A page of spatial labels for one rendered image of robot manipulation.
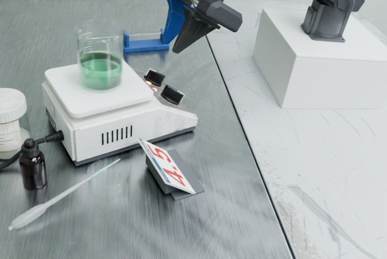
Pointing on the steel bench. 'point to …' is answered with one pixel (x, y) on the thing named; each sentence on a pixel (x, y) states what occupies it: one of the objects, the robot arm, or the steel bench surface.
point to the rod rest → (129, 46)
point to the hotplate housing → (113, 127)
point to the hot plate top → (131, 79)
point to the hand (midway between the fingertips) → (180, 28)
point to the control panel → (162, 96)
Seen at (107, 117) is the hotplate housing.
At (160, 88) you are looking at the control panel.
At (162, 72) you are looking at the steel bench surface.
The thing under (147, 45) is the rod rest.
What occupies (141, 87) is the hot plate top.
